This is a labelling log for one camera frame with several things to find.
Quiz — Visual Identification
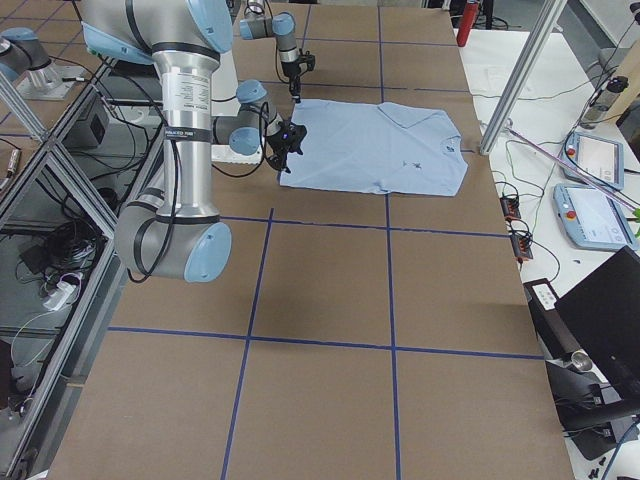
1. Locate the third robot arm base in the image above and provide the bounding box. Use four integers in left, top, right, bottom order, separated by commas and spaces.
1, 27, 85, 101

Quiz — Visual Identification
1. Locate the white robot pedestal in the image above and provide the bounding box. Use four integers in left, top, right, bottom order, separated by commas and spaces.
211, 51, 261, 165

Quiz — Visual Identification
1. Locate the aluminium frame post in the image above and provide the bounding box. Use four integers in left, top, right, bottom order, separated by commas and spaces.
479, 0, 567, 155

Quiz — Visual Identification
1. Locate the upper teach pendant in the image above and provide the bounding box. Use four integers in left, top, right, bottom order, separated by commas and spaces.
561, 132, 624, 191

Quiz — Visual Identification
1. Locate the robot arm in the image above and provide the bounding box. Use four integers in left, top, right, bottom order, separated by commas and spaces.
81, 1, 307, 283
239, 1, 316, 104

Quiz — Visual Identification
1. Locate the water bottle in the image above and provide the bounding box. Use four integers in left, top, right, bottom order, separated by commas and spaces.
581, 76, 629, 129

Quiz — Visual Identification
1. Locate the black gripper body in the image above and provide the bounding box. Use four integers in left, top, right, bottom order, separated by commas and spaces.
266, 120, 307, 165
279, 49, 316, 83

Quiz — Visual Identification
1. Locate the lower teach pendant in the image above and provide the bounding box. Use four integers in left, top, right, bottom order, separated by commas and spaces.
553, 184, 639, 251

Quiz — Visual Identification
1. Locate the black monitor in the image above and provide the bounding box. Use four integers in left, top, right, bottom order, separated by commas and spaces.
555, 246, 639, 398

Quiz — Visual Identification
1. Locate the brown paper table cover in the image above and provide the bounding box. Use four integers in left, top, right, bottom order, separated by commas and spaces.
49, 6, 573, 479

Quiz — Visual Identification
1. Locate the aluminium frame rack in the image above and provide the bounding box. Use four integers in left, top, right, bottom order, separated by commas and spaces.
1, 62, 162, 479

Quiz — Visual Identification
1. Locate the orange electronics board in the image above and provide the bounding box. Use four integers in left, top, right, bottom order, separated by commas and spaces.
500, 195, 522, 221

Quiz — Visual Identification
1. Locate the red cylinder bottle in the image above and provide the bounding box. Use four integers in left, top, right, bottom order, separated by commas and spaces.
456, 0, 480, 47

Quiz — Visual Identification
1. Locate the teach pendant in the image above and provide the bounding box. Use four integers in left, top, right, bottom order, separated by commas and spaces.
561, 132, 624, 191
553, 184, 639, 251

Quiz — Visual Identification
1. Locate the light blue t-shirt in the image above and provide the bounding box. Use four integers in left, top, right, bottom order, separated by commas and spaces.
280, 99, 468, 197

